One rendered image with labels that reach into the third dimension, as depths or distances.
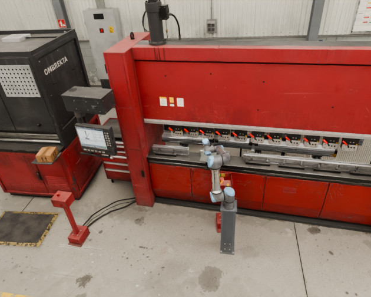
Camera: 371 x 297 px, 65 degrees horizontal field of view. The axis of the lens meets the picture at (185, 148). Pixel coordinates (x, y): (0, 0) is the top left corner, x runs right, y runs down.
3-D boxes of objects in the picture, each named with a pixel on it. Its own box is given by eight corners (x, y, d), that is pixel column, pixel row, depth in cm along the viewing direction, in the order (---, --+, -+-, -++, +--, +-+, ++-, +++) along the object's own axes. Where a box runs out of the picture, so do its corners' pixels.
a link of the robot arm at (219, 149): (234, 154, 290) (221, 142, 337) (222, 156, 289) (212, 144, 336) (234, 165, 293) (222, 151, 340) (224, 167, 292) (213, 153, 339)
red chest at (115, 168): (108, 184, 480) (93, 134, 423) (121, 166, 520) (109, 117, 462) (136, 188, 469) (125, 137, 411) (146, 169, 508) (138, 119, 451)
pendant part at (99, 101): (80, 158, 357) (59, 95, 309) (92, 147, 376) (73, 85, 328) (117, 164, 343) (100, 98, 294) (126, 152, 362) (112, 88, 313)
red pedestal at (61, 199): (68, 244, 386) (46, 200, 339) (78, 230, 406) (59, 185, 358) (80, 247, 381) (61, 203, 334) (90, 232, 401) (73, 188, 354)
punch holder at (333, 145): (322, 148, 331) (325, 136, 321) (321, 144, 337) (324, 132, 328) (336, 149, 327) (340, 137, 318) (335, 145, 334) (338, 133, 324)
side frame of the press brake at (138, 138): (136, 205, 438) (102, 52, 306) (155, 170, 505) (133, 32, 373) (152, 207, 432) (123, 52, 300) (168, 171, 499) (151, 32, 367)
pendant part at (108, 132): (82, 151, 345) (73, 125, 325) (88, 145, 355) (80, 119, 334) (115, 155, 333) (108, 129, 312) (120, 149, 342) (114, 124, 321)
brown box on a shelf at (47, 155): (30, 164, 375) (27, 156, 368) (42, 152, 395) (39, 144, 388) (52, 165, 370) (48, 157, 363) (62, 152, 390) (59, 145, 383)
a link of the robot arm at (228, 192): (235, 201, 313) (236, 192, 305) (224, 203, 311) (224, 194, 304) (232, 194, 322) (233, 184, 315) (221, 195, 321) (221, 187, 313)
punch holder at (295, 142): (285, 145, 340) (287, 134, 331) (285, 141, 347) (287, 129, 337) (298, 147, 337) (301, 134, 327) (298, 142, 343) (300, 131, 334)
